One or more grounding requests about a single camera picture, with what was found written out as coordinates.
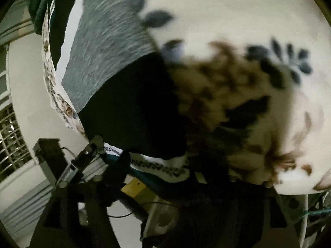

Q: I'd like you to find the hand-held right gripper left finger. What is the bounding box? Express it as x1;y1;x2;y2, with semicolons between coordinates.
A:
30;150;131;248

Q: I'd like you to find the green cord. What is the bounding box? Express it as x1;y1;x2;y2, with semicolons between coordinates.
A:
302;207;331;217

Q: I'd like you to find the floral bed blanket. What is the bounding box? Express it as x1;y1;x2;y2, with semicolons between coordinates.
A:
41;0;331;195

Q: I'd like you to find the pale striped cloth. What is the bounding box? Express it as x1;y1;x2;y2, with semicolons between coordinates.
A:
0;178;56;228

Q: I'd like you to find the white plastic stool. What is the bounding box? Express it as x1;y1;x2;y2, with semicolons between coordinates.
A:
141;201;181;241

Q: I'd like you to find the striped knit sweater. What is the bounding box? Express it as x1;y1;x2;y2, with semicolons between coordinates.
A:
49;0;198;186

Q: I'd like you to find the yellow box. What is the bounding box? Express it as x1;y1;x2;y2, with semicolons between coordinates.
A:
121;179;156;202

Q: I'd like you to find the black cable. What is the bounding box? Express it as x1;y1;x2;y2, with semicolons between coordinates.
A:
107;203;179;219

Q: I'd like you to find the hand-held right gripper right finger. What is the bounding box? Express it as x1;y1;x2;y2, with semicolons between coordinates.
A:
246;182;302;248

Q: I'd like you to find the dark green comforter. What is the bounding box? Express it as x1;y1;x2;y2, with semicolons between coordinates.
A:
27;0;56;35

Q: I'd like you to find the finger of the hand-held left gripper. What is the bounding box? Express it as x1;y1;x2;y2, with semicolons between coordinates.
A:
71;135;104;173

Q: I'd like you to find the white framed window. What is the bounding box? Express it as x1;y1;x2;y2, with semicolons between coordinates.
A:
0;44;36;179

